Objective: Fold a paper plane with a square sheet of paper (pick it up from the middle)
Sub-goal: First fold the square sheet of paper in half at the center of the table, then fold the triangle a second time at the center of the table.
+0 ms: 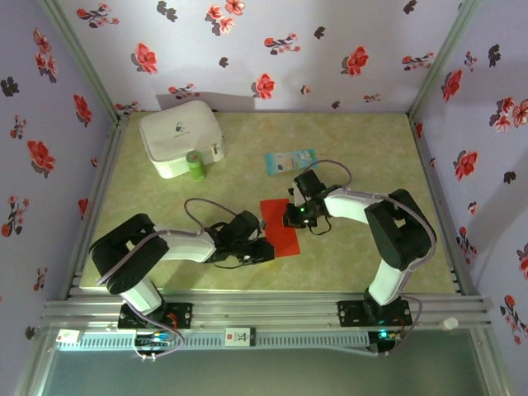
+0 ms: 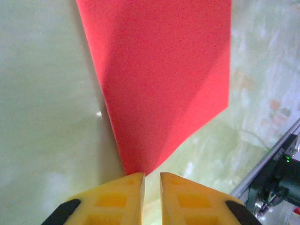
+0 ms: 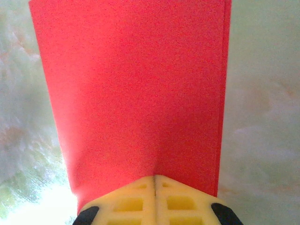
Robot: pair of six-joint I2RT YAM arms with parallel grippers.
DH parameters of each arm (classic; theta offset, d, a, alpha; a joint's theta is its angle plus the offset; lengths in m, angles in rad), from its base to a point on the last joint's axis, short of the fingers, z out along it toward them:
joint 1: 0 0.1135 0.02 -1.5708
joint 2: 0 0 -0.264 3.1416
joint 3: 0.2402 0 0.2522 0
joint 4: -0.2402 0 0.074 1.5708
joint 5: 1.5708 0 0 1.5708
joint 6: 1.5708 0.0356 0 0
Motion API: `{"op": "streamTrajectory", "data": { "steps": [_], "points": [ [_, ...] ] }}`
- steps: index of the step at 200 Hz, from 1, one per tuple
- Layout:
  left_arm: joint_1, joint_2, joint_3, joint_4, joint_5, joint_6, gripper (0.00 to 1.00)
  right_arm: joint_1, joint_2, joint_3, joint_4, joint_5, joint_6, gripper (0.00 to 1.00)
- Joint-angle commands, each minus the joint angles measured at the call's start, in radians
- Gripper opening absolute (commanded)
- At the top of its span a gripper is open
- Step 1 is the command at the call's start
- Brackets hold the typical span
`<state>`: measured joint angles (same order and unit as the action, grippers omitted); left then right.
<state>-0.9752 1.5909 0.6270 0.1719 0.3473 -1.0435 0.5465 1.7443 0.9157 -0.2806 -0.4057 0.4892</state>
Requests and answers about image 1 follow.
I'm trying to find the red cloth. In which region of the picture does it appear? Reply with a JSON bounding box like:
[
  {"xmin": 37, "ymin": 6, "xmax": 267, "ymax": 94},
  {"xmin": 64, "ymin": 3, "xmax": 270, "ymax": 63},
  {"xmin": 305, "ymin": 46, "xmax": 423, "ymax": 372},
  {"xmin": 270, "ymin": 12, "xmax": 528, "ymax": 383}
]
[{"xmin": 259, "ymin": 198, "xmax": 302, "ymax": 259}]

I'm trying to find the light blue wipes packet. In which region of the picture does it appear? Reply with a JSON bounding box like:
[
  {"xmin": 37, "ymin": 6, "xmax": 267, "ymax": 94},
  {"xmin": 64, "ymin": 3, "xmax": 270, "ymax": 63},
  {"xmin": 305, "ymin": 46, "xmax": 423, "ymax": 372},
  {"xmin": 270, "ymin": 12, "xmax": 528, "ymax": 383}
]
[{"xmin": 264, "ymin": 148, "xmax": 319, "ymax": 177}]

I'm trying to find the white red label card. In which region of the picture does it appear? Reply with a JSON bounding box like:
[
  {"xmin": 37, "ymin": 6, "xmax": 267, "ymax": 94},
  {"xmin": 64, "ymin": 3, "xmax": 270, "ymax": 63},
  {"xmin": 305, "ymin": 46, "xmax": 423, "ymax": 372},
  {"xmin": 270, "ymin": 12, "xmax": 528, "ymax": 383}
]
[{"xmin": 224, "ymin": 327, "xmax": 257, "ymax": 349}]

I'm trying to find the green cylindrical can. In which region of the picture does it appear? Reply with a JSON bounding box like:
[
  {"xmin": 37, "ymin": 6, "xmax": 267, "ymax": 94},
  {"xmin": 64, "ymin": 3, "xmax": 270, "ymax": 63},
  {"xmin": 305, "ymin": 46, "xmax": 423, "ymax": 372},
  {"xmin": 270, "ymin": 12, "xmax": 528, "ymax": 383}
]
[{"xmin": 185, "ymin": 150, "xmax": 208, "ymax": 182}]

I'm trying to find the white zippered pouch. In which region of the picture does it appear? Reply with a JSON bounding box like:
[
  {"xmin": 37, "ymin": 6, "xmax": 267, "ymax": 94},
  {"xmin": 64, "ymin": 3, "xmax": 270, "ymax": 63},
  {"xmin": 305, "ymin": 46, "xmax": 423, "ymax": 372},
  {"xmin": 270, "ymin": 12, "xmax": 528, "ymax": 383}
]
[{"xmin": 138, "ymin": 99, "xmax": 228, "ymax": 181}]

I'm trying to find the small white box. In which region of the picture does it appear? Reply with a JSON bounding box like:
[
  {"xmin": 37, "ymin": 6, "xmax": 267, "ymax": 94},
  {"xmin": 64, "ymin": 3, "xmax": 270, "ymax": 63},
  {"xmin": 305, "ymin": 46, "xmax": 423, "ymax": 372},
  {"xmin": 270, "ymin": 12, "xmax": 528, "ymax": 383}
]
[{"xmin": 55, "ymin": 328, "xmax": 83, "ymax": 347}]

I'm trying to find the long aluminium base rail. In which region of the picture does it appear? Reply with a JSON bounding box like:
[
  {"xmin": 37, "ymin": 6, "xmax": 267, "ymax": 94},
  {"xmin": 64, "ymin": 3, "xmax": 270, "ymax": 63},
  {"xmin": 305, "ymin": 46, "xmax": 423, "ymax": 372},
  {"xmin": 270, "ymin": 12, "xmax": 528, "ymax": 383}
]
[{"xmin": 40, "ymin": 290, "xmax": 494, "ymax": 331}]

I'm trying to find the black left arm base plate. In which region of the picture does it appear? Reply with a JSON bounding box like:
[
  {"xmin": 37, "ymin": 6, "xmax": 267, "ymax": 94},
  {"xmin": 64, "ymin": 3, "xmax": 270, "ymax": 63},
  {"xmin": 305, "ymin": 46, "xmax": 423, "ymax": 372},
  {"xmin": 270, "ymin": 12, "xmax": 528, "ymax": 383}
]
[{"xmin": 117, "ymin": 300, "xmax": 194, "ymax": 330}]

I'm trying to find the grey slotted cable duct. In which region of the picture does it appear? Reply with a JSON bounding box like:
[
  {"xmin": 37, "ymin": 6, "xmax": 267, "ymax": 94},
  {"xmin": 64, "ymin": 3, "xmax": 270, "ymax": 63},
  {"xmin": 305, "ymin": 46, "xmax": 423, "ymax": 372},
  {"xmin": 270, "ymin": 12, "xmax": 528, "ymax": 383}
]
[{"xmin": 78, "ymin": 331, "xmax": 371, "ymax": 351}]

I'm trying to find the lavender left arm cable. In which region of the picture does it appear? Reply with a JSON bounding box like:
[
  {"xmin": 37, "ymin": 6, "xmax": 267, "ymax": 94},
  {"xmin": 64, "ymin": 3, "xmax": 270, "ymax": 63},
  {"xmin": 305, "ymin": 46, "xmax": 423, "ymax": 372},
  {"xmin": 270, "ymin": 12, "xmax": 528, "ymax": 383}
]
[{"xmin": 95, "ymin": 196, "xmax": 248, "ymax": 362}]

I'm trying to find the lavender arm cable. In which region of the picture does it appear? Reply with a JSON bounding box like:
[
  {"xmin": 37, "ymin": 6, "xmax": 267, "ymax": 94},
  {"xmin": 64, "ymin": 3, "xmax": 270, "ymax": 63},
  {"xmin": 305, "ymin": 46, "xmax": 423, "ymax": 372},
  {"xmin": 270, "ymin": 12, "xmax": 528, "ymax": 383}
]
[
  {"xmin": 95, "ymin": 196, "xmax": 248, "ymax": 362},
  {"xmin": 307, "ymin": 159, "xmax": 438, "ymax": 358}
]

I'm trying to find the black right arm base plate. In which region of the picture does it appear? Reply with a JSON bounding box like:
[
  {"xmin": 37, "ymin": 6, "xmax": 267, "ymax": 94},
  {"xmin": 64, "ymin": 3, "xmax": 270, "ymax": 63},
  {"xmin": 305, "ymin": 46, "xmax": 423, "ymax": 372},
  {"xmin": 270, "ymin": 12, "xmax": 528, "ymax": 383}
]
[{"xmin": 337, "ymin": 299, "xmax": 413, "ymax": 328}]

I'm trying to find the black controller board with wires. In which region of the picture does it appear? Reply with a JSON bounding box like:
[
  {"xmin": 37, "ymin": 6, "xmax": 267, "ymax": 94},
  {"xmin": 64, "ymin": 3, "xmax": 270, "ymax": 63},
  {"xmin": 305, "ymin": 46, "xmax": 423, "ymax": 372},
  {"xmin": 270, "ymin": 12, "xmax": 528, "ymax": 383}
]
[
  {"xmin": 134, "ymin": 332, "xmax": 177, "ymax": 350},
  {"xmin": 368, "ymin": 328, "xmax": 403, "ymax": 346}
]

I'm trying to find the aluminium side rail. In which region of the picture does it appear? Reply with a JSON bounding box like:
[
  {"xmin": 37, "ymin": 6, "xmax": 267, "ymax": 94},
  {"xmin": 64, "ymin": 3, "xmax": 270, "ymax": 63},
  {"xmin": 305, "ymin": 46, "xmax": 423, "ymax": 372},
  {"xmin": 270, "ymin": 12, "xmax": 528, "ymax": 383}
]
[
  {"xmin": 407, "ymin": 114, "xmax": 482, "ymax": 297},
  {"xmin": 61, "ymin": 113, "xmax": 131, "ymax": 300}
]

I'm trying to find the lavender right arm cable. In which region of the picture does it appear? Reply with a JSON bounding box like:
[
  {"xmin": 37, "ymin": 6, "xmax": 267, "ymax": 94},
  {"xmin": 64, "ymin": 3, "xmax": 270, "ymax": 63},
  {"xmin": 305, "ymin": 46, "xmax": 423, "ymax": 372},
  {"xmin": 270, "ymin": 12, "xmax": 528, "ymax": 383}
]
[{"xmin": 307, "ymin": 159, "xmax": 438, "ymax": 358}]

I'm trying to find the aluminium corner post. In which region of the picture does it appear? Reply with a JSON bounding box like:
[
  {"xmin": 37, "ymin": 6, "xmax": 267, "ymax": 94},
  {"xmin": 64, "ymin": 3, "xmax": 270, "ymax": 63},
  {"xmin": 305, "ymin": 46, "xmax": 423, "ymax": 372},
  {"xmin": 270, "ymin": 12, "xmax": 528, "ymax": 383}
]
[
  {"xmin": 35, "ymin": 0, "xmax": 123, "ymax": 123},
  {"xmin": 407, "ymin": 0, "xmax": 483, "ymax": 119}
]

